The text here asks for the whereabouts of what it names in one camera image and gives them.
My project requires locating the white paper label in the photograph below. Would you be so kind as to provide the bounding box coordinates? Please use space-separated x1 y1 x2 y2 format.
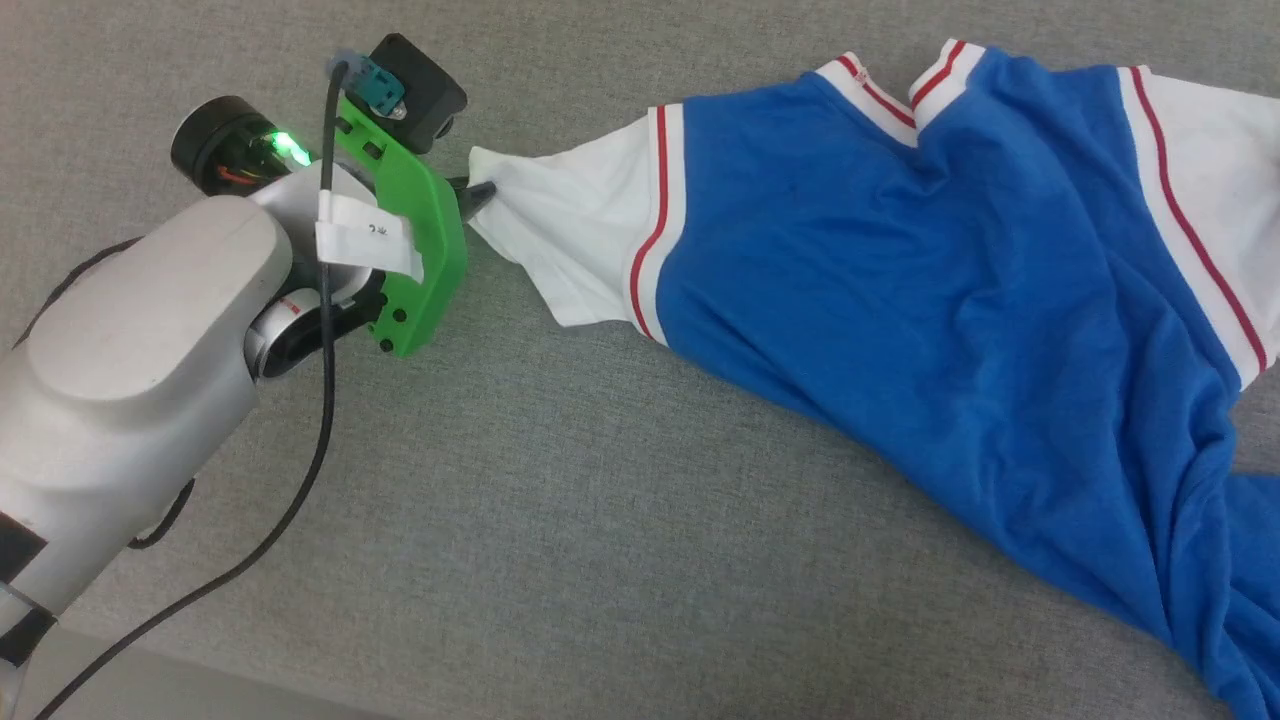
314 192 427 282

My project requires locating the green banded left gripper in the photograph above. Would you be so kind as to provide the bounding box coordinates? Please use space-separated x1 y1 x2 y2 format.
170 93 498 359

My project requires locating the long black cable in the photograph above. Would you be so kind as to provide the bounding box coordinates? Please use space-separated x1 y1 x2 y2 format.
30 47 407 720

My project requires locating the blue and white striped garment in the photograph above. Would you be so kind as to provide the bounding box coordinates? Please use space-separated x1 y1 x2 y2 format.
467 38 1280 720

